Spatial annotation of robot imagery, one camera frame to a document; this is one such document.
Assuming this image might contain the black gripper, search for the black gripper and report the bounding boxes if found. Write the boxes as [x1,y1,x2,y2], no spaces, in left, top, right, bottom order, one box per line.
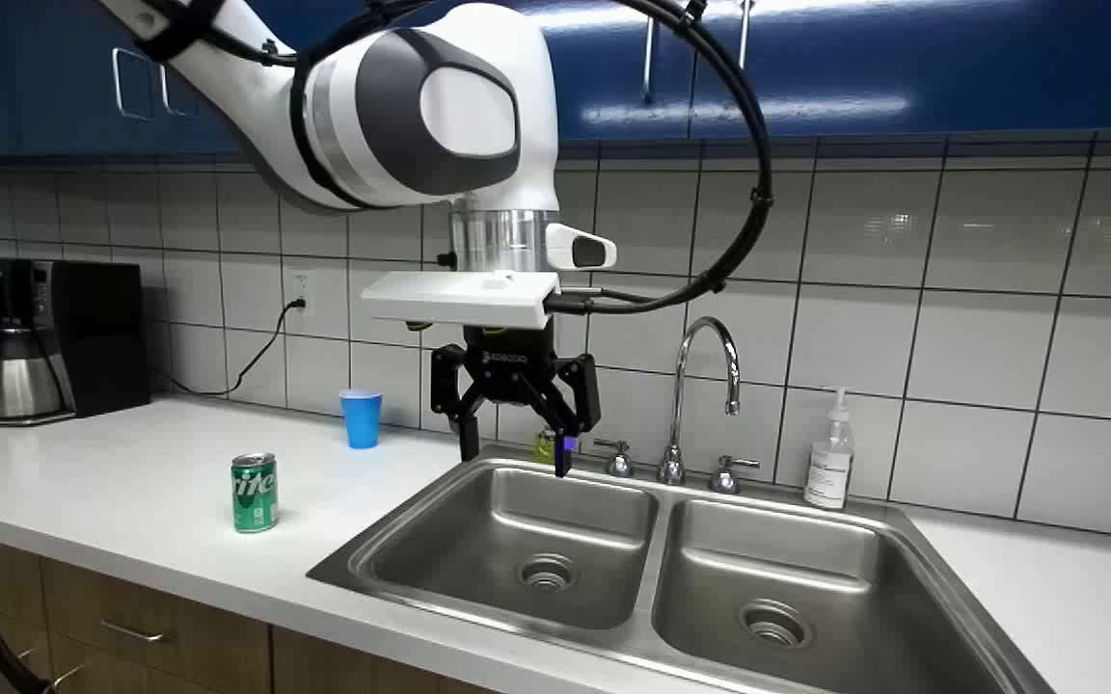
[431,326,603,475]

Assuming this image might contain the green soda can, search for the green soda can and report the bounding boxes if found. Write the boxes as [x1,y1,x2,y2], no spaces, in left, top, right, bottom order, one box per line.
[233,451,276,533]

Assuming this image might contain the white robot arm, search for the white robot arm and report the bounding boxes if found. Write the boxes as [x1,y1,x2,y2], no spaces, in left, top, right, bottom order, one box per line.
[98,0,618,453]

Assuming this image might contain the stainless steel double sink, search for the stainless steel double sink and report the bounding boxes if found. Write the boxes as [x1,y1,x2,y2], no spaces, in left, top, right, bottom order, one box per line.
[314,458,1053,694]

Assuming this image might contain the yellow dish soap bottle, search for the yellow dish soap bottle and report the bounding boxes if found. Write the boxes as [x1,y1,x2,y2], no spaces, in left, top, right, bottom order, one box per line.
[531,431,554,463]

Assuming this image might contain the blue plastic cup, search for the blue plastic cup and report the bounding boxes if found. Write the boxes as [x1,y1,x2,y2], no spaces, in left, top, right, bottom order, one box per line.
[339,389,382,451]

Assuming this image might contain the chrome gooseneck faucet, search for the chrome gooseneck faucet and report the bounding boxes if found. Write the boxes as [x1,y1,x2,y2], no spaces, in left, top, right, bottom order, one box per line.
[654,314,744,484]

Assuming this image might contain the white pump soap bottle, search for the white pump soap bottle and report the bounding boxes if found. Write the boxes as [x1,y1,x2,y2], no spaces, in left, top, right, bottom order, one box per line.
[801,389,851,510]

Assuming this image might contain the black coffee maker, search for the black coffee maker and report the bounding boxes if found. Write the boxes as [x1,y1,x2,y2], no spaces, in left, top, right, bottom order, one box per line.
[0,258,152,417]

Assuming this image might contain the steel coffee carafe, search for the steel coffee carafe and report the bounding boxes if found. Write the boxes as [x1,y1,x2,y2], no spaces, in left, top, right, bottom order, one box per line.
[0,325,66,422]

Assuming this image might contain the wooden lower cabinets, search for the wooden lower cabinets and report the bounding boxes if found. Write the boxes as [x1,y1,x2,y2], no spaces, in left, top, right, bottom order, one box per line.
[0,548,481,694]

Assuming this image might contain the blue upper cabinets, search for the blue upper cabinets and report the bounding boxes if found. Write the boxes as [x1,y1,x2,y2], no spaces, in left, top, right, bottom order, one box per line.
[0,0,1111,158]

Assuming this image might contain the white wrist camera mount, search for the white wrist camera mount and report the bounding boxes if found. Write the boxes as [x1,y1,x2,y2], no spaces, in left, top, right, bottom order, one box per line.
[363,268,561,332]

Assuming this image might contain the left faucet handle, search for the left faucet handle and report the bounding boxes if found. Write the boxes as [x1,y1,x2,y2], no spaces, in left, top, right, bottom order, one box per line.
[594,439,633,476]

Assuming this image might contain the faucet handle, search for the faucet handle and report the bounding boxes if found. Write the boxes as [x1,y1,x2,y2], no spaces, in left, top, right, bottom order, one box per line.
[707,453,760,493]
[594,439,633,476]

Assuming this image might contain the right faucet handle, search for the right faucet handle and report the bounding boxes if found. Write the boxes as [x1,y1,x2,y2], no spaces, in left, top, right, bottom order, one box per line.
[707,453,760,493]

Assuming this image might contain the wall outlet with cord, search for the wall outlet with cord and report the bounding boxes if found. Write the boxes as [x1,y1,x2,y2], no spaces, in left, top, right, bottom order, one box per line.
[156,295,310,399]

